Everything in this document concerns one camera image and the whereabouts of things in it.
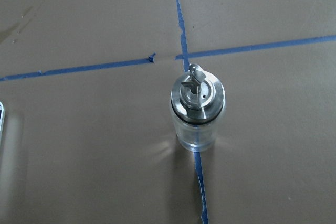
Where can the glass sauce dispenser bottle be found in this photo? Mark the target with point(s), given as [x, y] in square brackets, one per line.
[197, 105]

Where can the digital kitchen scale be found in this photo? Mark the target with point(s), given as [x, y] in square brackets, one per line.
[2, 110]

